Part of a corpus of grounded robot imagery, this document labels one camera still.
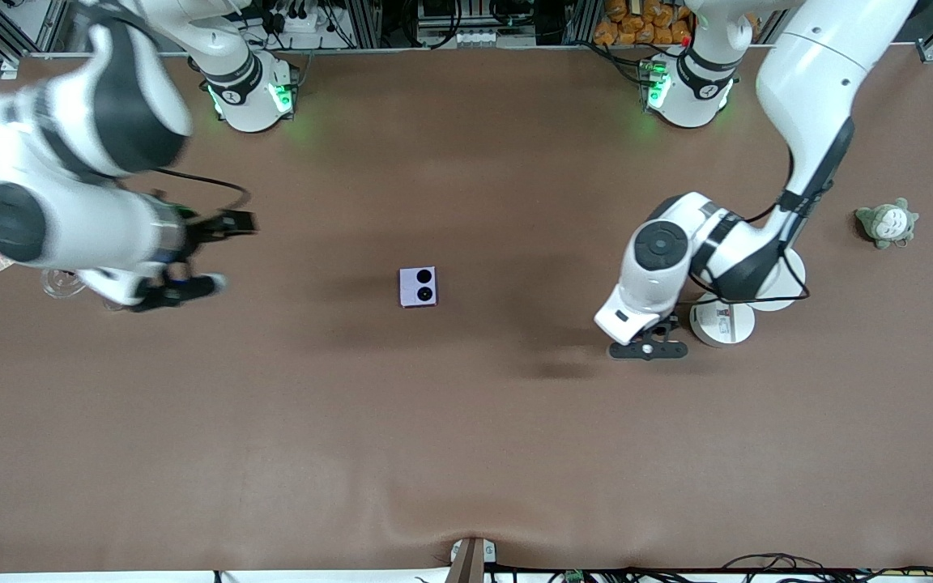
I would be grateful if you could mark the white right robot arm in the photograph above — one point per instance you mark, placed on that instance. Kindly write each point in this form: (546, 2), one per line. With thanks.
(70, 210)

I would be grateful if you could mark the metal table edge bracket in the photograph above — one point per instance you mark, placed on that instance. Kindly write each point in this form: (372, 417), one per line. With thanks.
(470, 563)

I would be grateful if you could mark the brown plush toy with tag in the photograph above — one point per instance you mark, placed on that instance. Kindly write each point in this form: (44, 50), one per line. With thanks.
(2, 261)

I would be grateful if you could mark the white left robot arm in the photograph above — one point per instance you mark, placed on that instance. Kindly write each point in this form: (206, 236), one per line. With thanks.
(815, 81)

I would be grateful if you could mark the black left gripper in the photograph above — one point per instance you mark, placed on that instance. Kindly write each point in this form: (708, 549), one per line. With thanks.
(672, 323)

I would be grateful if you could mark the clear plastic cup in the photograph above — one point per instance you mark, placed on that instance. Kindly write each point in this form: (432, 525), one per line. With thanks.
(61, 285)

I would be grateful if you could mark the lavender flip phone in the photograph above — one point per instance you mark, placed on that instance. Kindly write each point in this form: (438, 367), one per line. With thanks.
(410, 295)

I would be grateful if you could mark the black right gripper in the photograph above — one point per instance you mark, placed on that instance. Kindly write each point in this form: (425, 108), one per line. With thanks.
(201, 231)

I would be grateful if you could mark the orange packaged snacks pile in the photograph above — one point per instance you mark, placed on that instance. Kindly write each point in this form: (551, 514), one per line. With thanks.
(636, 28)

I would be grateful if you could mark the green totoro plush toy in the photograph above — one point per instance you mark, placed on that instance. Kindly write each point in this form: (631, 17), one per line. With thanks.
(888, 224)

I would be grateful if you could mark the white round table lamp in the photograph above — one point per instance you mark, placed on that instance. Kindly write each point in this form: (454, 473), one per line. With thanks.
(722, 324)

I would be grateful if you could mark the white power strip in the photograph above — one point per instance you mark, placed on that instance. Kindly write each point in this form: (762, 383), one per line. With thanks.
(300, 23)

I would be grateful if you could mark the white terminal block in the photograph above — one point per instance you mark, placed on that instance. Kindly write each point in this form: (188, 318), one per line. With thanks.
(479, 36)

